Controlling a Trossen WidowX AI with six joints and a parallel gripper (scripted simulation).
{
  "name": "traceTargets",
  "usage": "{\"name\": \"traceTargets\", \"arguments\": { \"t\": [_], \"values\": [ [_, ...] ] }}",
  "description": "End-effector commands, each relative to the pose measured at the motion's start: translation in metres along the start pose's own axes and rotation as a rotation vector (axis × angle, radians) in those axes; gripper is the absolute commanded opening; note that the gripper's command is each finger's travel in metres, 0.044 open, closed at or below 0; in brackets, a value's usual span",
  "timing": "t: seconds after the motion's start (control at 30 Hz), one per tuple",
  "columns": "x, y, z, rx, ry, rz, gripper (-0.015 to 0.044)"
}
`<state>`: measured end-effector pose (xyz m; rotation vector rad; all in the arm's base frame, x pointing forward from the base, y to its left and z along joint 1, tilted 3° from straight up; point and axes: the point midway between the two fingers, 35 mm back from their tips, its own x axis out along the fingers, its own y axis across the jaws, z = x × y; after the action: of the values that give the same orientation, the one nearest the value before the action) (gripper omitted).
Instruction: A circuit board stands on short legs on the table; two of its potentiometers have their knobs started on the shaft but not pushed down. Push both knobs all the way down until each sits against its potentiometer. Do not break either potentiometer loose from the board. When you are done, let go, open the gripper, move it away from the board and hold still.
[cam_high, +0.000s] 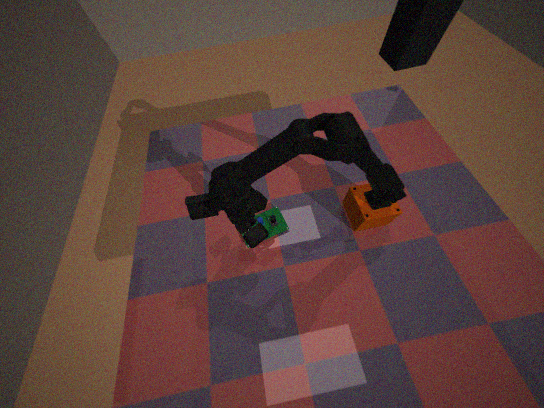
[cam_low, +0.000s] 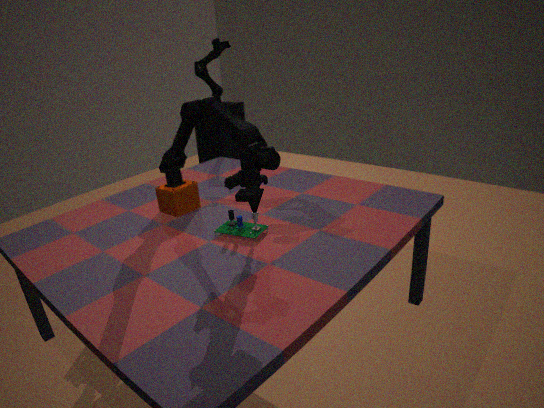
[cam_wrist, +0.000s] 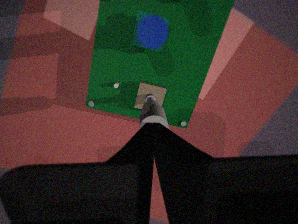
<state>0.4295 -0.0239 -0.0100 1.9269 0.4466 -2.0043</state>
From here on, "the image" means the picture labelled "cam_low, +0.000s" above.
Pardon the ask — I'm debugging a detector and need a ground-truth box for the green circuit board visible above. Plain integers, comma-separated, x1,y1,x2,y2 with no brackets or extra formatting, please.
213,210,269,242

